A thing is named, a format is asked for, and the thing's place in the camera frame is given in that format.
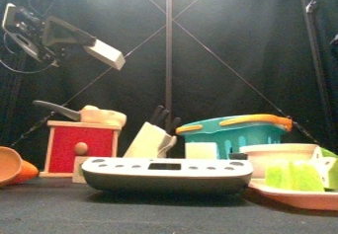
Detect teal basket orange handles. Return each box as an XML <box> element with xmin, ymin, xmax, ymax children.
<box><xmin>173</xmin><ymin>114</ymin><xmax>293</xmax><ymax>160</ymax></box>

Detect white toy knife block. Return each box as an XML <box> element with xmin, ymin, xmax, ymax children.
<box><xmin>121</xmin><ymin>121</ymin><xmax>177</xmax><ymax>159</ymax></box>

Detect grey handled toy knife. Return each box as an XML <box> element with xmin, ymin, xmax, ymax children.
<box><xmin>32</xmin><ymin>100</ymin><xmax>84</xmax><ymax>122</ymax></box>

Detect orange toy food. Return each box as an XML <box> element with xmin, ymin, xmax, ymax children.
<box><xmin>6</xmin><ymin>159</ymin><xmax>41</xmax><ymax>186</ymax></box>

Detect cream toy bowl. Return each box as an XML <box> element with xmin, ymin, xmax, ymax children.
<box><xmin>237</xmin><ymin>142</ymin><xmax>320</xmax><ymax>180</ymax></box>

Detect pink toy tray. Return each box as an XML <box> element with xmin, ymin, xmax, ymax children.
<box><xmin>247</xmin><ymin>177</ymin><xmax>338</xmax><ymax>212</ymax></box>

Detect green toy lettuce piece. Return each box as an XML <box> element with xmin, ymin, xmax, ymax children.
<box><xmin>264</xmin><ymin>160</ymin><xmax>326</xmax><ymax>194</ymax></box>

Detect slanted metal frame pole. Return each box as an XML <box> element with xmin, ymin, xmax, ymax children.
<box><xmin>296</xmin><ymin>0</ymin><xmax>336</xmax><ymax>147</ymax></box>

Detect white grey toy appliance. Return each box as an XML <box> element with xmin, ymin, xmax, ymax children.
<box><xmin>80</xmin><ymin>156</ymin><xmax>256</xmax><ymax>195</ymax></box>

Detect black toy knife handle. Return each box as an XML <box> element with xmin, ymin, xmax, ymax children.
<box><xmin>155</xmin><ymin>109</ymin><xmax>171</xmax><ymax>129</ymax></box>
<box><xmin>149</xmin><ymin>105</ymin><xmax>165</xmax><ymax>125</ymax></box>
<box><xmin>165</xmin><ymin>116</ymin><xmax>181</xmax><ymax>135</ymax></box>

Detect small pale wooden block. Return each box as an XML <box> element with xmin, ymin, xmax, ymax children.
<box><xmin>70</xmin><ymin>155</ymin><xmax>90</xmax><ymax>185</ymax></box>

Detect black cable loop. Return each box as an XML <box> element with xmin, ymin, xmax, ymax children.
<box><xmin>0</xmin><ymin>30</ymin><xmax>57</xmax><ymax>75</ymax></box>

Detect wooden bowl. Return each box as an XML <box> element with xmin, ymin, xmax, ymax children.
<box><xmin>0</xmin><ymin>145</ymin><xmax>24</xmax><ymax>189</ymax></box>

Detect green white apple slice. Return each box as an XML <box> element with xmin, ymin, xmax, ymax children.
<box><xmin>308</xmin><ymin>146</ymin><xmax>338</xmax><ymax>192</ymax></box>

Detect red wooden drawer box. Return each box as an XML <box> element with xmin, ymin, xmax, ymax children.
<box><xmin>38</xmin><ymin>119</ymin><xmax>122</xmax><ymax>179</ymax></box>

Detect small dark toy piece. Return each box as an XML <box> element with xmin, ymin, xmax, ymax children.
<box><xmin>227</xmin><ymin>151</ymin><xmax>249</xmax><ymax>161</ymax></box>

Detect white toy rice block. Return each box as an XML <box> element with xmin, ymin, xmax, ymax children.
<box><xmin>183</xmin><ymin>141</ymin><xmax>219</xmax><ymax>160</ymax></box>

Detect cream toy cheese wedge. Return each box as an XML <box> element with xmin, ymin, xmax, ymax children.
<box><xmin>78</xmin><ymin>105</ymin><xmax>128</xmax><ymax>127</ymax></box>

